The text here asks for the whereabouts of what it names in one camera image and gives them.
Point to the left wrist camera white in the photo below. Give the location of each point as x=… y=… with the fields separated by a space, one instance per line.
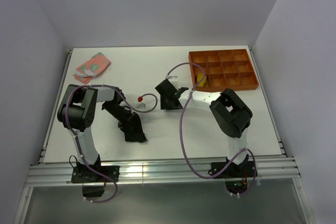
x=140 y=106

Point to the aluminium side rail right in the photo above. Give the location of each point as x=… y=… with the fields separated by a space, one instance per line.
x=283 y=152

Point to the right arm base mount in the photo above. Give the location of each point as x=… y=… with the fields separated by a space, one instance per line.
x=236 y=176

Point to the yellow sock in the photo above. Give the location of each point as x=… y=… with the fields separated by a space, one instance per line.
x=201 y=81

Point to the pink green patterned socks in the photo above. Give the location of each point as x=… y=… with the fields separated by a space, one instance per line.
x=92 y=68

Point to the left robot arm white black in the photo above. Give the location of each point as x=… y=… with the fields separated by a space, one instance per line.
x=77 y=111

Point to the black sock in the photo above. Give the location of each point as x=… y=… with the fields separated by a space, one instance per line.
x=135 y=137

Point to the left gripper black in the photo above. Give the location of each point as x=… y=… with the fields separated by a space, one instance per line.
x=127 y=126

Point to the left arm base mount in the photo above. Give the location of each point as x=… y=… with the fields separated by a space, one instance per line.
x=94 y=179

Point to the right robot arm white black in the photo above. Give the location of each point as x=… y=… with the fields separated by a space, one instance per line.
x=232 y=115

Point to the orange compartment tray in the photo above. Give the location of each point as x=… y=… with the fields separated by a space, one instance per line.
x=228 y=68

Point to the aluminium frame rail front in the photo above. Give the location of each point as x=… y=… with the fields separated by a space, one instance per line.
x=151 y=172

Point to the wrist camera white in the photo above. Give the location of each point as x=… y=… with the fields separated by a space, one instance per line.
x=140 y=106
x=173 y=80

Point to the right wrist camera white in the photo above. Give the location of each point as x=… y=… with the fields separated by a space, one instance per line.
x=173 y=80

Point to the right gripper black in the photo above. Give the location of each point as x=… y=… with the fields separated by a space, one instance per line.
x=164 y=105

